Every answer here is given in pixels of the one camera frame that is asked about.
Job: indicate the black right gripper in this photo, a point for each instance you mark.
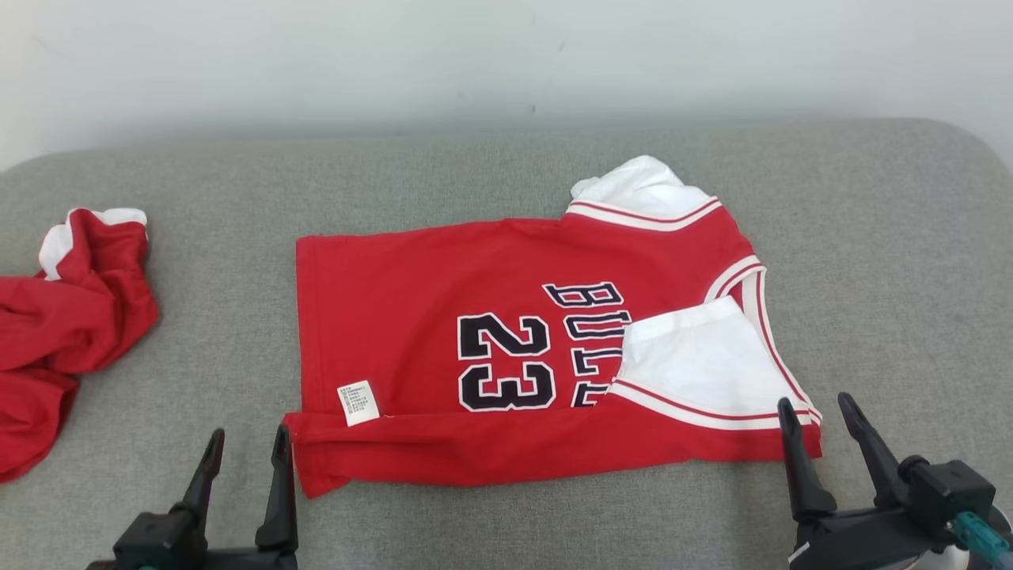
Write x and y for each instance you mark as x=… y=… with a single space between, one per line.
x=870 y=542

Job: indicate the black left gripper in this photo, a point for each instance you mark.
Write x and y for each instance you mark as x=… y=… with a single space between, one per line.
x=166 y=546

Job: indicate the red basketball jersey number 23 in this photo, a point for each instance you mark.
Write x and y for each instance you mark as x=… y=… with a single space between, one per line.
x=396 y=317

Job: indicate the red basketball shorts white stripe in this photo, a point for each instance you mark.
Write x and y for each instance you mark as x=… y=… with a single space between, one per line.
x=79 y=317

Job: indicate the grey fabric sofa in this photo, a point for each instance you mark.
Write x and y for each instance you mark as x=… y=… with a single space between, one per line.
x=237 y=198

